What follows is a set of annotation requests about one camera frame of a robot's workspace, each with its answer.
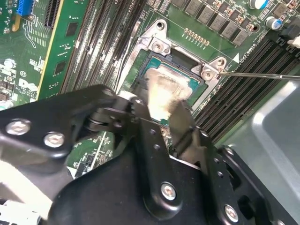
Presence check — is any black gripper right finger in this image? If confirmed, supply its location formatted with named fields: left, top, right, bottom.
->
left=169, top=99, right=282, bottom=225

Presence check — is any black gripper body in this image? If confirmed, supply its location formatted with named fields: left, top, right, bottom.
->
left=48, top=146, right=220, bottom=225

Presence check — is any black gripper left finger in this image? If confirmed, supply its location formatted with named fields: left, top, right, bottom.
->
left=0, top=84, right=185, bottom=223

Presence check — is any silver CPU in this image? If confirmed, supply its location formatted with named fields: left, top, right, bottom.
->
left=140, top=56, right=209, bottom=127

